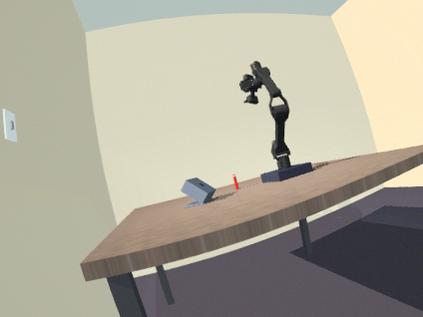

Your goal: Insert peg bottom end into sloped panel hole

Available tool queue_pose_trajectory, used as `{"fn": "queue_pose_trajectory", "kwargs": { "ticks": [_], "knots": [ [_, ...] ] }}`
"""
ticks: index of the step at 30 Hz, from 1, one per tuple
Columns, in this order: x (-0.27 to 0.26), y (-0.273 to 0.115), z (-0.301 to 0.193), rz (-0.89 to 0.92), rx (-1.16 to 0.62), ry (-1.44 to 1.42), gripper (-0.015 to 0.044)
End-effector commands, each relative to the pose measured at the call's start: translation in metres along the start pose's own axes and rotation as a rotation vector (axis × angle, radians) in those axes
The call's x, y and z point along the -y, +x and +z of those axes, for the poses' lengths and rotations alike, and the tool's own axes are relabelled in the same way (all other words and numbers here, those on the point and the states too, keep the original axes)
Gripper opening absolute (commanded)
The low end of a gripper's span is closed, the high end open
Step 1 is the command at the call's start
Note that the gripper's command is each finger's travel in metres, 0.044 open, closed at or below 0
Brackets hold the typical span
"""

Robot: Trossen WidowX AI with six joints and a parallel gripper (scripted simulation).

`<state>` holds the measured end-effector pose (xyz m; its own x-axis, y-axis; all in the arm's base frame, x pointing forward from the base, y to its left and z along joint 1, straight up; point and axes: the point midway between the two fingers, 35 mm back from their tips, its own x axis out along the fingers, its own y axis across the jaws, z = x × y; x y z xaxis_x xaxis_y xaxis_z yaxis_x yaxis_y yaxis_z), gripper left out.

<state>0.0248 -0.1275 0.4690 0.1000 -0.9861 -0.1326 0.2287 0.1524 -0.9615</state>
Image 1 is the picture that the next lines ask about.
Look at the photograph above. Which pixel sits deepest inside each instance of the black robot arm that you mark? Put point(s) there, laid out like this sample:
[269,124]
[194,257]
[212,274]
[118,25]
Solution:
[279,113]

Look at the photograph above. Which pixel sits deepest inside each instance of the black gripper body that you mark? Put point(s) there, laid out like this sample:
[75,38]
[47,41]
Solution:
[251,99]

